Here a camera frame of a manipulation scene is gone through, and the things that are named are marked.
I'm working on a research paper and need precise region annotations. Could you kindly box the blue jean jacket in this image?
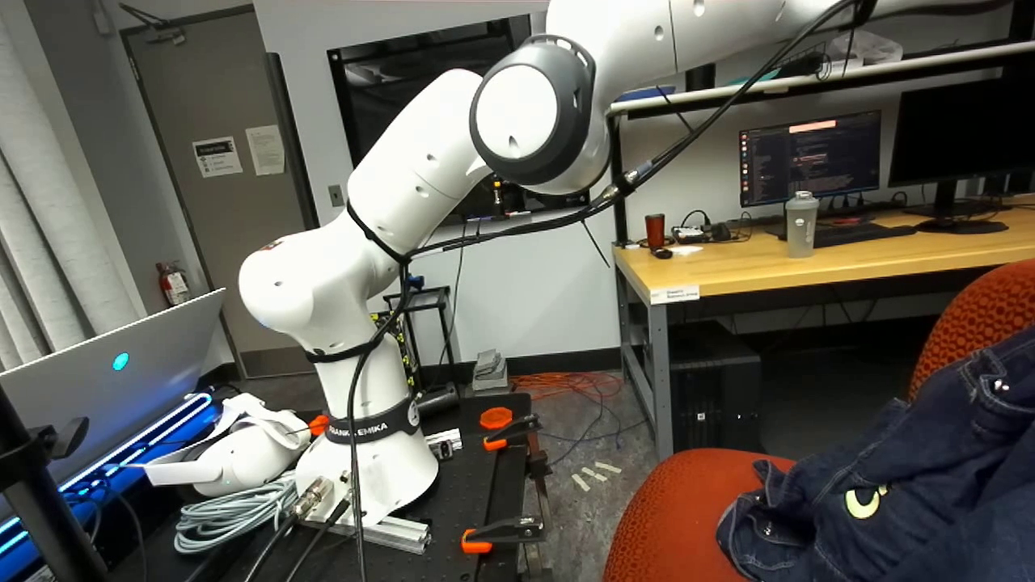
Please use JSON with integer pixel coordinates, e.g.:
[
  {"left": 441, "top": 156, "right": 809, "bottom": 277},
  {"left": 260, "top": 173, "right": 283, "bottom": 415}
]
[{"left": 713, "top": 325, "right": 1035, "bottom": 582}]

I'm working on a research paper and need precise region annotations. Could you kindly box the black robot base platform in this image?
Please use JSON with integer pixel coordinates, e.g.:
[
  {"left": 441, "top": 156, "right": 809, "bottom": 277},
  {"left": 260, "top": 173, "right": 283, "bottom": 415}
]
[{"left": 424, "top": 388, "right": 547, "bottom": 582}]

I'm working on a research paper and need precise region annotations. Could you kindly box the orange fabric office chair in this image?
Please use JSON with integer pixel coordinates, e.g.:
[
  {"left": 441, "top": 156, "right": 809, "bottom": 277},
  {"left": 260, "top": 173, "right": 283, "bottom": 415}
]
[{"left": 597, "top": 260, "right": 1035, "bottom": 582}]

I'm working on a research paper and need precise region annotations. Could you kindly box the grey metal block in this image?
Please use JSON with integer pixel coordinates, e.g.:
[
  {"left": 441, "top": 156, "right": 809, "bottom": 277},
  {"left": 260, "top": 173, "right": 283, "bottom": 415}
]
[{"left": 469, "top": 349, "right": 513, "bottom": 399}]

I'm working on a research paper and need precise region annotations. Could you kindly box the orange black clamp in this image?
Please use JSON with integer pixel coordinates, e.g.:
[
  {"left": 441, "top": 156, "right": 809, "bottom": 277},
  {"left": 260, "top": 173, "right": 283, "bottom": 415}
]
[
  {"left": 456, "top": 516, "right": 551, "bottom": 564},
  {"left": 475, "top": 400, "right": 545, "bottom": 455}
]

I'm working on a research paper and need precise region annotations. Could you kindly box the red cup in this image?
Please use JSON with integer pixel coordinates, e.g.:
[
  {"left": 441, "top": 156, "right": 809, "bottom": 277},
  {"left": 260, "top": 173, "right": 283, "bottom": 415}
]
[{"left": 644, "top": 210, "right": 669, "bottom": 260}]

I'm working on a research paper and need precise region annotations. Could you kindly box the aluminium extrusion bar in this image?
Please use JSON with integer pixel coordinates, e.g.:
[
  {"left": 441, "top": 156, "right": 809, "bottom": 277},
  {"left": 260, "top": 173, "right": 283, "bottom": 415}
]
[{"left": 295, "top": 490, "right": 434, "bottom": 560}]

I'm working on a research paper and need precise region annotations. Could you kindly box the plain white paper sign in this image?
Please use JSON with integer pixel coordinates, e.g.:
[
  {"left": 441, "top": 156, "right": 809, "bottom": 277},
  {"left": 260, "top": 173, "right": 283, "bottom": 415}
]
[{"left": 242, "top": 124, "right": 289, "bottom": 179}]

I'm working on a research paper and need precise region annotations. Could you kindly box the clear plastic bottle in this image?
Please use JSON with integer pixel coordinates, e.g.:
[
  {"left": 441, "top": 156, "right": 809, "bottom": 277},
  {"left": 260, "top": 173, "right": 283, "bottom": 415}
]
[{"left": 782, "top": 189, "right": 823, "bottom": 260}]

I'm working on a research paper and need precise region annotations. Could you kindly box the grey door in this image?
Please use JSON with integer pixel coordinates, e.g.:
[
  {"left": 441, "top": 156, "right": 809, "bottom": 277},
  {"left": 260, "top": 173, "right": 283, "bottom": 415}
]
[{"left": 119, "top": 4, "right": 316, "bottom": 383}]

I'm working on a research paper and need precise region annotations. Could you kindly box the white plastic cover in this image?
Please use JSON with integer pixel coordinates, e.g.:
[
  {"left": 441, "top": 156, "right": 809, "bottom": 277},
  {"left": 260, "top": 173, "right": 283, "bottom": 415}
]
[{"left": 138, "top": 392, "right": 316, "bottom": 497}]

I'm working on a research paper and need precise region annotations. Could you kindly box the monitor showing code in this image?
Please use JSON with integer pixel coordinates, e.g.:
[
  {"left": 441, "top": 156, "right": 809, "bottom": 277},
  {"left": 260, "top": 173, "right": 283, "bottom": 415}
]
[{"left": 738, "top": 110, "right": 887, "bottom": 210}]

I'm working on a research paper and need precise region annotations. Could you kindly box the white paper sign with text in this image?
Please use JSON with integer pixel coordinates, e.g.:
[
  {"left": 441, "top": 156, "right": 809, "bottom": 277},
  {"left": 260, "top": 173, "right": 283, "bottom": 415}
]
[{"left": 191, "top": 132, "right": 245, "bottom": 180}]

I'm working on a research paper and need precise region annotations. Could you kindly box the wooden desk with metal legs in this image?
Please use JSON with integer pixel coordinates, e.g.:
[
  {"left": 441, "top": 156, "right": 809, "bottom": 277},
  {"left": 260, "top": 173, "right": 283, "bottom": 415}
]
[{"left": 611, "top": 205, "right": 1035, "bottom": 460}]

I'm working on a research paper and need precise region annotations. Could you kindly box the red fire extinguisher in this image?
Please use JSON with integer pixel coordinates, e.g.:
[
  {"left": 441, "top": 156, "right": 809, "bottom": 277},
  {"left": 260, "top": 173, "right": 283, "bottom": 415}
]
[{"left": 155, "top": 260, "right": 193, "bottom": 310}]

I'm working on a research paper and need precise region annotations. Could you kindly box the black keyboard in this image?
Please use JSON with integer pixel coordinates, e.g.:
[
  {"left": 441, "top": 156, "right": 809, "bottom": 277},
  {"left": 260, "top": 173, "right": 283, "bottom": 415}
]
[{"left": 812, "top": 216, "right": 922, "bottom": 249}]

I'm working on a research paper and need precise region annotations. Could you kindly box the clear plastic container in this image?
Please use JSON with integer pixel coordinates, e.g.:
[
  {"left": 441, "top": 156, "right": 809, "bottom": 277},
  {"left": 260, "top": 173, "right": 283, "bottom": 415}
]
[{"left": 820, "top": 30, "right": 905, "bottom": 78}]

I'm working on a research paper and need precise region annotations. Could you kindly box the silver laptop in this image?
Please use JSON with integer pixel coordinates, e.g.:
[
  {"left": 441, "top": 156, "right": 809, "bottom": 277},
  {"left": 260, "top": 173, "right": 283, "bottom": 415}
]
[{"left": 0, "top": 286, "right": 235, "bottom": 482}]

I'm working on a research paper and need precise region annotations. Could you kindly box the large black monitor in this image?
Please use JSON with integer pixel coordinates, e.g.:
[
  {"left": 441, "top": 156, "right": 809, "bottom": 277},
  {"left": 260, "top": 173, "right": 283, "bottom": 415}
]
[{"left": 887, "top": 59, "right": 1035, "bottom": 240}]

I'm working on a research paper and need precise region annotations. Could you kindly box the black metal frame stand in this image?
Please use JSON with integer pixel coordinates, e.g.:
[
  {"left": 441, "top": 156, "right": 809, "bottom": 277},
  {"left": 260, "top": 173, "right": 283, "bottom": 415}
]
[{"left": 403, "top": 283, "right": 467, "bottom": 376}]

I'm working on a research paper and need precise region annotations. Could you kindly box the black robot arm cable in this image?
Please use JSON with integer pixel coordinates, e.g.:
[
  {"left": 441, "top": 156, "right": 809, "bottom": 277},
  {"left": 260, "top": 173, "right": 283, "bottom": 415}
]
[{"left": 339, "top": 0, "right": 879, "bottom": 582}]

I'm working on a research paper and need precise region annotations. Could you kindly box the black wall screen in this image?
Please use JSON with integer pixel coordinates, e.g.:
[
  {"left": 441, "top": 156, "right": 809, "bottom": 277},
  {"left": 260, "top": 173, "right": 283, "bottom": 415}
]
[{"left": 323, "top": 6, "right": 595, "bottom": 231}]

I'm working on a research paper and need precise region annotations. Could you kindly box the grey coiled cable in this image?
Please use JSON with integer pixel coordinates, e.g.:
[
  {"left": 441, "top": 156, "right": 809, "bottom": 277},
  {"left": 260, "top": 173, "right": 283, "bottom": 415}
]
[{"left": 173, "top": 479, "right": 300, "bottom": 560}]

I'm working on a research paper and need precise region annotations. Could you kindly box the white wall shelf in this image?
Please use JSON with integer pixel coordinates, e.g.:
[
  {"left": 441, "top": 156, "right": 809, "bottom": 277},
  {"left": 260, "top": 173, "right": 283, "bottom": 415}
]
[{"left": 603, "top": 38, "right": 1035, "bottom": 119}]

